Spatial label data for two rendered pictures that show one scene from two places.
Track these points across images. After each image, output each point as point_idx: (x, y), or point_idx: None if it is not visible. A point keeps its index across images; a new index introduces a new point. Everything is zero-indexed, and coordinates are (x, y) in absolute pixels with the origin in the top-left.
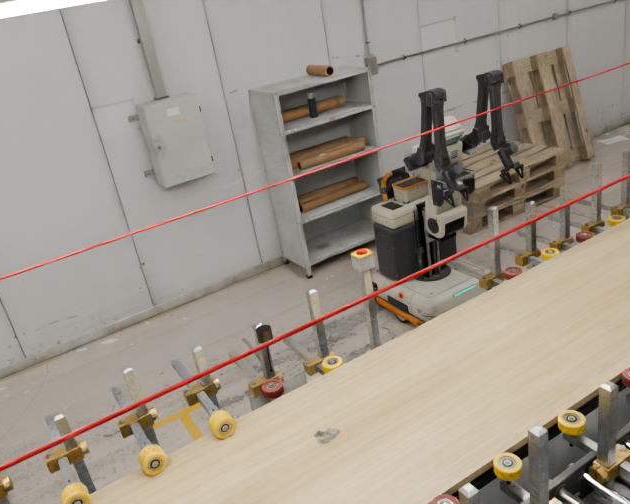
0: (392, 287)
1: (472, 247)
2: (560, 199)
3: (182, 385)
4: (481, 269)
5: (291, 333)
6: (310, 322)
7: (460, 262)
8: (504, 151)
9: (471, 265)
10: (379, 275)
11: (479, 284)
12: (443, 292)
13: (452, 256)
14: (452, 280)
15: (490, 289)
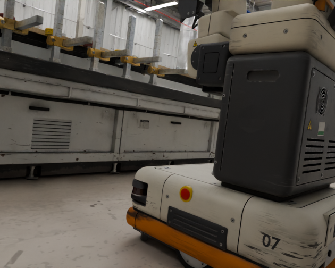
0: (177, 21)
1: (167, 16)
2: (103, 14)
3: (196, 30)
4: (158, 168)
5: (187, 26)
6: (186, 25)
7: (201, 179)
8: None
9: (177, 174)
10: None
11: (164, 74)
12: (208, 163)
13: (170, 17)
14: (202, 167)
15: (159, 65)
